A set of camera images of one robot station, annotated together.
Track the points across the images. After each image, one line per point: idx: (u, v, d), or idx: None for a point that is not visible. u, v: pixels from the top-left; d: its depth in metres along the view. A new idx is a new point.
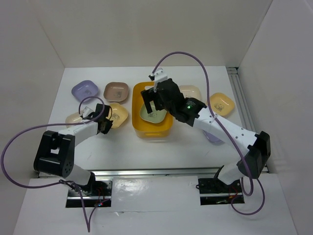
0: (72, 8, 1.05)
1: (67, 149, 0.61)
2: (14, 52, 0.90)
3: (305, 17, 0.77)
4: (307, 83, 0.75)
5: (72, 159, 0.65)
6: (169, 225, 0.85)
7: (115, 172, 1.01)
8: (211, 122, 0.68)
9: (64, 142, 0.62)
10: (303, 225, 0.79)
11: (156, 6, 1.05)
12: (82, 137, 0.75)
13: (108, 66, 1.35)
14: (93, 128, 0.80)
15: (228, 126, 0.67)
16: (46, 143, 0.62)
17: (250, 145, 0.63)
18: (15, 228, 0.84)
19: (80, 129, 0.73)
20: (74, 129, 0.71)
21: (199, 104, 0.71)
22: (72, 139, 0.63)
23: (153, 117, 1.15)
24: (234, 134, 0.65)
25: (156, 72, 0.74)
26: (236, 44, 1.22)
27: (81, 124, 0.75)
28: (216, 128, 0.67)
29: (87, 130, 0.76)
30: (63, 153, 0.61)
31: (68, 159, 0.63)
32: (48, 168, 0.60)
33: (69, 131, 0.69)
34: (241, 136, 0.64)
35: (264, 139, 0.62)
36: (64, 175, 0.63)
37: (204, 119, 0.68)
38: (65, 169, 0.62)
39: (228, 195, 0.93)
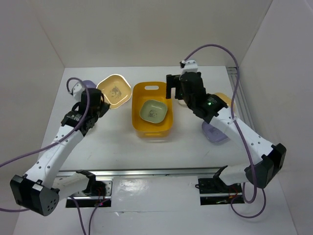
0: (72, 7, 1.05)
1: (39, 199, 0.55)
2: (14, 51, 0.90)
3: (305, 18, 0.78)
4: (307, 83, 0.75)
5: (54, 195, 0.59)
6: (169, 225, 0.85)
7: (120, 172, 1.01)
8: (229, 123, 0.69)
9: (33, 193, 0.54)
10: (303, 225, 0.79)
11: (156, 6, 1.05)
12: (63, 157, 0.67)
13: (108, 66, 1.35)
14: (76, 138, 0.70)
15: (246, 131, 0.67)
16: (16, 191, 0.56)
17: (263, 154, 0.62)
18: (15, 229, 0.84)
19: (54, 158, 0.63)
20: (45, 163, 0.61)
21: (220, 103, 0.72)
22: (41, 189, 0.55)
23: (153, 117, 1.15)
24: (250, 141, 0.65)
25: (188, 61, 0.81)
26: (236, 44, 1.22)
27: (55, 145, 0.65)
28: (233, 130, 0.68)
29: (66, 148, 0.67)
30: (37, 202, 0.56)
31: (46, 201, 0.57)
32: (31, 208, 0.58)
33: (39, 172, 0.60)
34: (257, 145, 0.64)
35: (279, 152, 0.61)
36: (49, 212, 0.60)
37: (222, 119, 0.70)
38: (47, 209, 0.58)
39: (228, 195, 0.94)
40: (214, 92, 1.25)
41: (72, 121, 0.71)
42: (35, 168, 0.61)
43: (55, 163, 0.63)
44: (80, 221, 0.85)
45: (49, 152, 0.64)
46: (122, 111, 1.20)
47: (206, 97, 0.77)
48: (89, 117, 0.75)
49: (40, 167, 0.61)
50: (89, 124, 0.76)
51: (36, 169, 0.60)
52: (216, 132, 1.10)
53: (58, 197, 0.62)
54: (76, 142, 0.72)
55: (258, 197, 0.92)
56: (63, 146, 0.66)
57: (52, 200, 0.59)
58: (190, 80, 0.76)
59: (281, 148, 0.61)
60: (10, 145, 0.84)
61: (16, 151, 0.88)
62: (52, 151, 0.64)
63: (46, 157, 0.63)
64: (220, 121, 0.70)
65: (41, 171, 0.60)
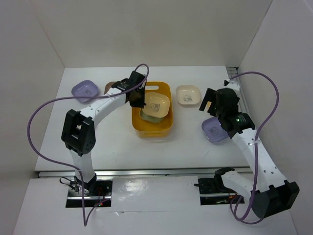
0: (72, 7, 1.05)
1: (86, 132, 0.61)
2: (13, 51, 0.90)
3: (304, 17, 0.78)
4: (307, 83, 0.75)
5: (93, 137, 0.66)
6: (169, 225, 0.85)
7: (124, 172, 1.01)
8: (250, 144, 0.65)
9: (83, 125, 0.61)
10: (303, 225, 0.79)
11: (156, 6, 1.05)
12: (107, 111, 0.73)
13: (108, 66, 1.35)
14: (120, 100, 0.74)
15: (262, 157, 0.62)
16: (69, 121, 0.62)
17: (271, 185, 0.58)
18: (15, 228, 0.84)
19: (104, 106, 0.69)
20: (96, 107, 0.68)
21: (248, 123, 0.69)
22: (91, 124, 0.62)
23: (154, 110, 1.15)
24: (263, 168, 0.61)
25: (233, 82, 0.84)
26: (236, 44, 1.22)
27: (105, 98, 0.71)
28: (250, 152, 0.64)
29: (112, 104, 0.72)
30: (82, 136, 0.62)
31: (87, 139, 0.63)
32: (72, 143, 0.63)
33: (90, 112, 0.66)
34: (269, 174, 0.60)
35: (290, 190, 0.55)
36: (85, 152, 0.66)
37: (244, 138, 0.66)
38: (86, 147, 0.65)
39: (228, 195, 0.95)
40: None
41: (120, 86, 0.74)
42: (88, 108, 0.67)
43: (103, 110, 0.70)
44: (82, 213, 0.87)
45: (100, 102, 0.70)
46: (123, 111, 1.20)
47: (236, 114, 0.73)
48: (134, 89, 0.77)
49: (92, 108, 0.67)
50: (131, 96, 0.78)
51: (89, 109, 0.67)
52: (216, 132, 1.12)
53: (94, 143, 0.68)
54: (118, 105, 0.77)
55: None
56: (112, 100, 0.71)
57: (90, 142, 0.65)
58: (225, 95, 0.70)
59: (295, 186, 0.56)
60: (10, 144, 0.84)
61: (16, 152, 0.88)
62: (102, 101, 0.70)
63: (97, 104, 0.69)
64: (241, 139, 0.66)
65: (92, 112, 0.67)
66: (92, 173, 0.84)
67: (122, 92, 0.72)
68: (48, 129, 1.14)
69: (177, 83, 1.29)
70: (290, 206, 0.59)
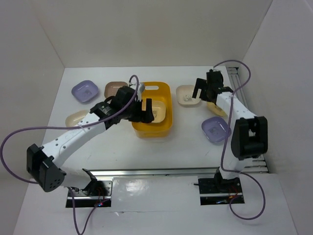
0: (72, 7, 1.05)
1: (46, 175, 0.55)
2: (14, 52, 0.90)
3: (305, 18, 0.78)
4: (307, 83, 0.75)
5: (59, 175, 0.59)
6: (170, 225, 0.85)
7: (123, 172, 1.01)
8: (227, 99, 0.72)
9: (42, 168, 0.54)
10: (303, 225, 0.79)
11: (156, 6, 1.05)
12: (79, 143, 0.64)
13: (108, 66, 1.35)
14: (99, 129, 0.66)
15: (236, 104, 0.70)
16: (29, 159, 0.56)
17: (241, 117, 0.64)
18: (15, 228, 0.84)
19: (73, 140, 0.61)
20: (62, 143, 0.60)
21: (227, 87, 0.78)
22: (51, 166, 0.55)
23: (153, 117, 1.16)
24: (236, 109, 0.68)
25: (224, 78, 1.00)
26: (236, 44, 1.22)
27: (77, 129, 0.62)
28: (228, 104, 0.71)
29: (86, 135, 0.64)
30: (42, 177, 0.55)
31: (51, 179, 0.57)
32: (35, 180, 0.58)
33: (54, 150, 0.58)
34: (240, 112, 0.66)
35: (258, 120, 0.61)
36: (51, 189, 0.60)
37: (222, 95, 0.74)
38: (50, 186, 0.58)
39: (228, 195, 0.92)
40: None
41: (100, 110, 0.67)
42: (53, 144, 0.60)
43: (72, 146, 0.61)
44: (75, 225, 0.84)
45: (69, 133, 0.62)
46: None
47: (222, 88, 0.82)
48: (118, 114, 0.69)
49: (57, 145, 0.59)
50: (115, 120, 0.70)
51: (54, 145, 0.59)
52: (216, 132, 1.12)
53: (63, 178, 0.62)
54: (97, 133, 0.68)
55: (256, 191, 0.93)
56: (84, 132, 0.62)
57: (56, 179, 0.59)
58: (210, 73, 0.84)
59: (261, 116, 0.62)
60: (10, 144, 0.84)
61: (15, 151, 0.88)
62: (73, 132, 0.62)
63: (65, 137, 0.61)
64: (220, 97, 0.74)
65: (56, 149, 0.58)
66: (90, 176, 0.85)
67: (99, 121, 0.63)
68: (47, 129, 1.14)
69: (177, 83, 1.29)
70: (266, 144, 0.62)
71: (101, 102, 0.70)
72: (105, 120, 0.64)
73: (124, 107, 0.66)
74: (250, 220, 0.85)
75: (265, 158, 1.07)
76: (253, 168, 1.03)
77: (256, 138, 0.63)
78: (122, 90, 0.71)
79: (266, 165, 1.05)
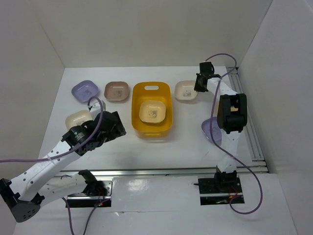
0: (72, 8, 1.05)
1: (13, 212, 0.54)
2: (13, 52, 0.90)
3: (305, 17, 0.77)
4: (307, 83, 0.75)
5: (32, 206, 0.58)
6: (169, 225, 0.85)
7: (121, 172, 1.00)
8: (215, 82, 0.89)
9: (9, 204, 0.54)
10: (303, 225, 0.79)
11: (156, 6, 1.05)
12: (53, 174, 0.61)
13: (109, 66, 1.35)
14: (71, 157, 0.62)
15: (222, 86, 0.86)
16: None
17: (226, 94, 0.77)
18: (15, 228, 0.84)
19: (41, 174, 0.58)
20: (30, 177, 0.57)
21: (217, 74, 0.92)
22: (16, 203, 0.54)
23: (152, 117, 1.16)
24: (221, 90, 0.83)
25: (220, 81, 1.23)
26: (236, 44, 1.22)
27: (46, 161, 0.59)
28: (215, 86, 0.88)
29: (55, 167, 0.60)
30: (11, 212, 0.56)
31: (21, 212, 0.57)
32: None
33: (21, 185, 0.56)
34: (225, 92, 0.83)
35: (239, 97, 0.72)
36: (27, 218, 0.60)
37: (212, 80, 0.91)
38: (25, 216, 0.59)
39: (228, 195, 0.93)
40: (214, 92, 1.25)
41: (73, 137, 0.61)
42: (21, 177, 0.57)
43: (40, 179, 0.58)
44: (70, 226, 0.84)
45: (38, 166, 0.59)
46: (123, 111, 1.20)
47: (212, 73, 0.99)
48: (91, 140, 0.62)
49: (24, 179, 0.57)
50: (89, 147, 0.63)
51: (21, 179, 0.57)
52: (216, 132, 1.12)
53: (39, 207, 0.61)
54: (71, 161, 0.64)
55: (254, 190, 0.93)
56: (53, 164, 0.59)
57: (30, 210, 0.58)
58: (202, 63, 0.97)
59: (241, 94, 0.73)
60: (10, 145, 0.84)
61: (15, 152, 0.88)
62: (41, 165, 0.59)
63: (33, 171, 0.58)
64: (210, 81, 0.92)
65: (23, 184, 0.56)
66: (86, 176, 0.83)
67: (67, 152, 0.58)
68: (47, 129, 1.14)
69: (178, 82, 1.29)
70: (246, 117, 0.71)
71: (78, 126, 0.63)
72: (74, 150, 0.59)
73: (94, 132, 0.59)
74: (246, 214, 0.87)
75: (265, 158, 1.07)
76: (253, 168, 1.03)
77: (237, 111, 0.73)
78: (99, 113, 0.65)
79: (266, 165, 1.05)
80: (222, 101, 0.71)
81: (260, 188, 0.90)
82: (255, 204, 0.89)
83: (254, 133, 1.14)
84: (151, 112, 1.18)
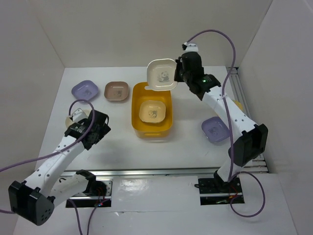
0: (71, 7, 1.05)
1: (35, 208, 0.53)
2: (13, 52, 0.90)
3: (305, 17, 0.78)
4: (307, 83, 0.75)
5: (49, 204, 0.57)
6: (170, 225, 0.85)
7: (121, 172, 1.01)
8: (218, 99, 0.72)
9: (30, 200, 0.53)
10: (303, 225, 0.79)
11: (156, 6, 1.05)
12: (63, 168, 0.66)
13: (108, 66, 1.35)
14: (77, 150, 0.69)
15: (232, 108, 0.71)
16: (12, 196, 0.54)
17: (243, 131, 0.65)
18: (16, 228, 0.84)
19: (55, 167, 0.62)
20: (44, 172, 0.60)
21: (214, 82, 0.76)
22: (39, 196, 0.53)
23: (152, 117, 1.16)
24: (234, 118, 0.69)
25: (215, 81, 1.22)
26: (236, 45, 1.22)
27: (56, 154, 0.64)
28: (220, 106, 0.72)
29: (67, 158, 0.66)
30: (32, 211, 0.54)
31: (41, 211, 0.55)
32: (25, 217, 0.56)
33: (38, 180, 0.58)
34: (239, 121, 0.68)
35: (261, 131, 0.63)
36: (43, 221, 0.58)
37: (213, 96, 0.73)
38: (42, 218, 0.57)
39: (228, 195, 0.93)
40: None
41: (75, 131, 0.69)
42: (35, 175, 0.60)
43: (55, 172, 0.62)
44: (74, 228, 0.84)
45: (50, 161, 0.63)
46: (122, 110, 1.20)
47: (202, 75, 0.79)
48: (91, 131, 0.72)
49: (40, 175, 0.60)
50: (91, 138, 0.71)
51: (36, 176, 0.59)
52: (216, 132, 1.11)
53: (53, 206, 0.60)
54: (76, 154, 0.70)
55: (255, 191, 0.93)
56: (64, 155, 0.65)
57: (47, 209, 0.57)
58: (190, 59, 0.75)
59: (261, 125, 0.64)
60: (10, 145, 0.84)
61: (16, 152, 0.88)
62: (53, 159, 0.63)
63: (46, 165, 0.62)
64: (210, 97, 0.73)
65: (40, 179, 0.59)
66: (87, 174, 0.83)
67: (74, 142, 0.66)
68: (47, 129, 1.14)
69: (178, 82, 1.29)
70: (263, 148, 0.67)
71: (75, 123, 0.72)
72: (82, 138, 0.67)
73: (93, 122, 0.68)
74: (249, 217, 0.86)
75: (265, 158, 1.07)
76: (253, 168, 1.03)
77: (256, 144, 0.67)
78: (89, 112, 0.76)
79: (266, 165, 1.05)
80: (239, 143, 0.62)
81: (262, 188, 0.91)
82: (256, 206, 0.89)
83: None
84: (151, 112, 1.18)
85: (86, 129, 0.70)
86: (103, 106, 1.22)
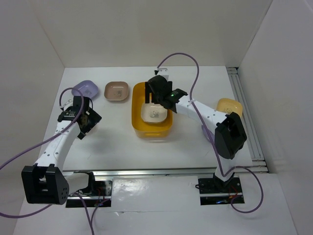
0: (71, 8, 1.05)
1: (55, 183, 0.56)
2: (13, 52, 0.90)
3: (305, 17, 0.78)
4: (307, 83, 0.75)
5: (64, 182, 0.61)
6: (169, 225, 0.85)
7: (121, 172, 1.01)
8: (189, 105, 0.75)
9: (47, 177, 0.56)
10: (303, 225, 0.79)
11: (156, 6, 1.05)
12: (66, 149, 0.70)
13: (108, 66, 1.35)
14: (74, 130, 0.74)
15: (203, 108, 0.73)
16: (29, 180, 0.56)
17: (217, 123, 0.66)
18: (16, 228, 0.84)
19: (60, 145, 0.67)
20: (53, 151, 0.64)
21: (182, 92, 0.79)
22: (56, 171, 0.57)
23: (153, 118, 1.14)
24: (206, 115, 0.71)
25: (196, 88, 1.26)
26: (236, 45, 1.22)
27: (58, 135, 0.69)
28: (192, 111, 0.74)
29: (68, 138, 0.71)
30: (52, 188, 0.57)
31: (59, 188, 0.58)
32: (45, 200, 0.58)
33: (49, 159, 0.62)
34: (212, 116, 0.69)
35: (233, 119, 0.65)
36: (62, 201, 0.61)
37: (182, 103, 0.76)
38: (62, 196, 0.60)
39: (228, 195, 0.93)
40: (214, 92, 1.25)
41: (67, 116, 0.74)
42: (44, 156, 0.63)
43: (62, 150, 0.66)
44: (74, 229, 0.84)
45: (54, 142, 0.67)
46: (123, 110, 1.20)
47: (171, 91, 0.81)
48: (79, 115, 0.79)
49: (49, 154, 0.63)
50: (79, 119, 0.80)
51: (46, 156, 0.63)
52: None
53: (68, 185, 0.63)
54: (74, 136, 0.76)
55: (255, 191, 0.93)
56: (66, 134, 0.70)
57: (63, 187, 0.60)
58: (154, 81, 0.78)
59: (232, 115, 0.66)
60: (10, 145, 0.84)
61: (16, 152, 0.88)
62: (57, 140, 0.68)
63: (52, 146, 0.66)
64: (181, 105, 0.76)
65: (51, 157, 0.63)
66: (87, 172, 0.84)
67: (72, 122, 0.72)
68: (47, 129, 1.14)
69: (178, 82, 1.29)
70: (244, 134, 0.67)
71: (63, 111, 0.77)
72: (77, 118, 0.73)
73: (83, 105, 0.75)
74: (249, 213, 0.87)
75: (265, 158, 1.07)
76: (253, 168, 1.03)
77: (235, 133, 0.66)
78: (75, 99, 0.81)
79: (266, 165, 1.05)
80: (219, 135, 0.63)
81: (261, 189, 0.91)
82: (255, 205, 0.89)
83: (254, 133, 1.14)
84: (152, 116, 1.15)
85: (76, 113, 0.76)
86: (104, 106, 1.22)
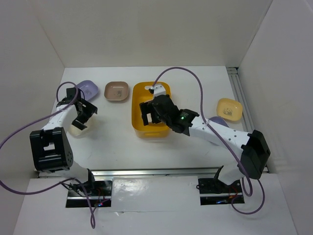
0: (71, 8, 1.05)
1: (61, 140, 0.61)
2: (13, 53, 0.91)
3: (305, 17, 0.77)
4: (307, 83, 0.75)
5: (69, 146, 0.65)
6: (169, 225, 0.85)
7: (121, 173, 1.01)
8: (204, 128, 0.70)
9: (54, 135, 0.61)
10: (303, 225, 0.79)
11: (156, 6, 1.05)
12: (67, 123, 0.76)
13: (108, 66, 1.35)
14: (72, 110, 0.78)
15: (220, 129, 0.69)
16: (36, 143, 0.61)
17: (242, 145, 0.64)
18: (16, 228, 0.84)
19: (63, 117, 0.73)
20: (56, 120, 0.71)
21: (192, 113, 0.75)
22: (61, 129, 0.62)
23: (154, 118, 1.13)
24: (227, 137, 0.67)
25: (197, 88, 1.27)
26: (236, 45, 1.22)
27: (59, 112, 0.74)
28: (209, 133, 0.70)
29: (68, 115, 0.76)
30: (59, 146, 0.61)
31: (66, 148, 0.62)
32: (53, 163, 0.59)
33: (53, 125, 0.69)
34: (234, 138, 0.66)
35: (257, 138, 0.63)
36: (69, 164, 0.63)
37: (196, 127, 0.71)
38: (68, 158, 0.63)
39: (228, 195, 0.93)
40: (213, 92, 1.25)
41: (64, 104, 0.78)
42: (49, 124, 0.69)
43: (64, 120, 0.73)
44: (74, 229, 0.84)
45: (56, 116, 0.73)
46: (123, 110, 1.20)
47: (179, 113, 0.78)
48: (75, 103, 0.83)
49: (53, 122, 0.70)
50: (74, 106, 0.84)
51: (50, 124, 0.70)
52: None
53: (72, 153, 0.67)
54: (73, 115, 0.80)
55: (256, 191, 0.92)
56: (67, 111, 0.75)
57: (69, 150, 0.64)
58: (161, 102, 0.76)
59: (254, 132, 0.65)
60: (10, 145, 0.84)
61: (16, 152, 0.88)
62: (59, 114, 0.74)
63: (55, 117, 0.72)
64: (195, 129, 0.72)
65: (55, 124, 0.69)
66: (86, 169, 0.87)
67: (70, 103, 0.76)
68: None
69: (177, 82, 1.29)
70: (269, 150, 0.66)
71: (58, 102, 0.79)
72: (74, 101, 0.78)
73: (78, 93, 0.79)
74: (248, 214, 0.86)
75: None
76: None
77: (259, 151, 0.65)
78: (67, 91, 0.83)
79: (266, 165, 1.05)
80: (246, 159, 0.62)
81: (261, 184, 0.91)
82: (255, 204, 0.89)
83: None
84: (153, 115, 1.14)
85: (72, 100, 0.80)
86: (104, 106, 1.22)
